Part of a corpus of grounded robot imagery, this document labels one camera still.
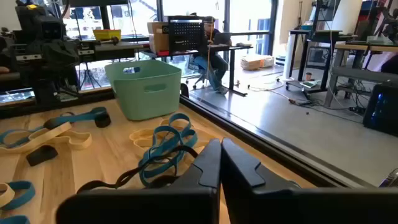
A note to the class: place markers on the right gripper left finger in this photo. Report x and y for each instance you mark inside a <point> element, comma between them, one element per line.
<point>192,202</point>

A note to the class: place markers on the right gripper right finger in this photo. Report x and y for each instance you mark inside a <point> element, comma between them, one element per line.
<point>264,205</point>

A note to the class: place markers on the long black rubber band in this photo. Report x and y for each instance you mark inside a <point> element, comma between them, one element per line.
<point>93,186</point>

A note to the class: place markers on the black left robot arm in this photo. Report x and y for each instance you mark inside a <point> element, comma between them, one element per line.
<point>46,68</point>

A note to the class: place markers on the light green plastic basket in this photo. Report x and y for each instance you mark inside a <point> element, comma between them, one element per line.
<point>146,102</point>

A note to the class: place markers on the brown paper cup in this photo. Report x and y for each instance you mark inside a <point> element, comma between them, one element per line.
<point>308,76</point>

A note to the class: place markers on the office swivel chair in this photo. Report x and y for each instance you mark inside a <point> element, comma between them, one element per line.
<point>192,63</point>

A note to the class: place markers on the person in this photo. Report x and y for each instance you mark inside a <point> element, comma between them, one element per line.
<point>214,62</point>

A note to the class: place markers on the stack of paper bags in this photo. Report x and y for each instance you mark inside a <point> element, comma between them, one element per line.
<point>255,62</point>

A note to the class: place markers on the white cylinder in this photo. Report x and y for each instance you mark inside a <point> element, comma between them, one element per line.
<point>289,56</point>

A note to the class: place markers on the black computer tower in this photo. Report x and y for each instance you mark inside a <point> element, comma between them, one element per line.
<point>382,109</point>

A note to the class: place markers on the black rolling cart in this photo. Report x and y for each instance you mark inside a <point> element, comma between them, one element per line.
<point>302,56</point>

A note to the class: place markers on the black office desk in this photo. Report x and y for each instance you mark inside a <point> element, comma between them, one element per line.
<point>224,47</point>

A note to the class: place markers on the grey work table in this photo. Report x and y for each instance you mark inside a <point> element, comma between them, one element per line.
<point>357,74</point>

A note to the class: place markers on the black tripod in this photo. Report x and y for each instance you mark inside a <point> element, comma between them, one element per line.
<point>89,77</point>

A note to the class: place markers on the grey laptop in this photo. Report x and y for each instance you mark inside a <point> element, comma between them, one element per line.
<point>222,39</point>

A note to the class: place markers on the black pegboard panel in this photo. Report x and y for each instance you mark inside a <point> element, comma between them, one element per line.
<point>186,34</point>

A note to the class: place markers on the cardboard box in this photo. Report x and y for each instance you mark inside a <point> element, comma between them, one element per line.
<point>157,37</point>

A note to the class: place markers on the black work bench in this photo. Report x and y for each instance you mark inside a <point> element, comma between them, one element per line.
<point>118,48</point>

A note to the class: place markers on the yellow plastic bin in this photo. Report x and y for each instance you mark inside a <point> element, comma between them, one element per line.
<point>107,35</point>

